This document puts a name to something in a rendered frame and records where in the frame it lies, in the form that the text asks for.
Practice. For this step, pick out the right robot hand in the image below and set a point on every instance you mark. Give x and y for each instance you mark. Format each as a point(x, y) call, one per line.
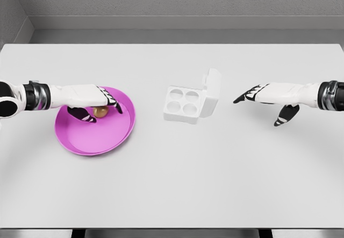
point(274, 93)

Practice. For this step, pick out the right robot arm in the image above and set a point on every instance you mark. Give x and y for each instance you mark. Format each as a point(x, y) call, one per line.
point(321, 94)

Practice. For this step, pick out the brown egg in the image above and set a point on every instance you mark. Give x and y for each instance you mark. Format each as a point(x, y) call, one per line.
point(100, 111)

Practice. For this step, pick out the pink round plate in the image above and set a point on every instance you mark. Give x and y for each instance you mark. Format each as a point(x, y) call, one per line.
point(94, 133)

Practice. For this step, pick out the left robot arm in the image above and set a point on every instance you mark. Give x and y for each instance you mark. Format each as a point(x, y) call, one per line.
point(32, 96)

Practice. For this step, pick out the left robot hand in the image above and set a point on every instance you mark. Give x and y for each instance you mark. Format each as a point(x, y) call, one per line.
point(86, 94)

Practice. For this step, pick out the white egg box lid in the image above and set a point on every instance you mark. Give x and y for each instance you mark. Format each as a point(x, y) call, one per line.
point(211, 93)

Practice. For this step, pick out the white egg box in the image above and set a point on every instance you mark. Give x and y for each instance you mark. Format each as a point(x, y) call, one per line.
point(182, 104)

